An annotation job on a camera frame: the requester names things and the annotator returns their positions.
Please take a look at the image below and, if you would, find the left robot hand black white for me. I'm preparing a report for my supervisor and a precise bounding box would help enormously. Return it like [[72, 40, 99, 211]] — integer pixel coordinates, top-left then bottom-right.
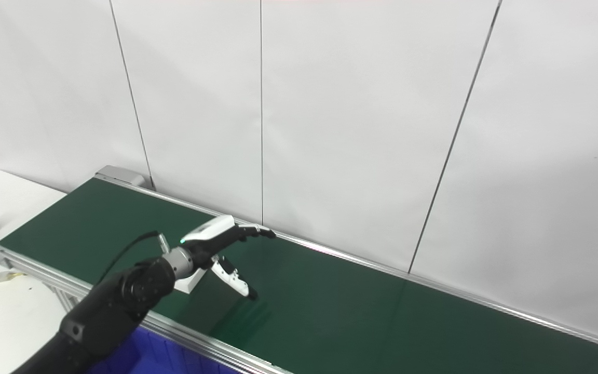
[[181, 215, 277, 301]]

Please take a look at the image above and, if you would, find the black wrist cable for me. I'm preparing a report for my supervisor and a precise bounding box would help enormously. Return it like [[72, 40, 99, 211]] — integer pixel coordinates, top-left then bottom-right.
[[96, 231, 171, 285]]

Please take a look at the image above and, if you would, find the blue plastic bin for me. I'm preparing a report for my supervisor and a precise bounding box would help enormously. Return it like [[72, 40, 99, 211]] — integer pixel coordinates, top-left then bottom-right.
[[89, 326, 240, 374]]

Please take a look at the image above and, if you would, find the grey conveyor end housing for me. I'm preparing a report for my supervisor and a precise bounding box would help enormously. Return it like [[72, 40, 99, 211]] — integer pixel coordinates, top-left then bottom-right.
[[96, 165, 146, 189]]

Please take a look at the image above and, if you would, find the white square part round hole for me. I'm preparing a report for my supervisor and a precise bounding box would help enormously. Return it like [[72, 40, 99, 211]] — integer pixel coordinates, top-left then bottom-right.
[[174, 268, 209, 295]]

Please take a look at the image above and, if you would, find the aluminium conveyor leg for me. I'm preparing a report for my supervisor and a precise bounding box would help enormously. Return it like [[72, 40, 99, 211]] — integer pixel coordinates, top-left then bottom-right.
[[52, 288, 79, 312]]

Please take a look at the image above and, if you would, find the green conveyor belt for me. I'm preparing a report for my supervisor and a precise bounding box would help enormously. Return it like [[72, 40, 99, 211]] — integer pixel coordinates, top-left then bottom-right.
[[0, 178, 598, 374], [0, 165, 598, 374]]

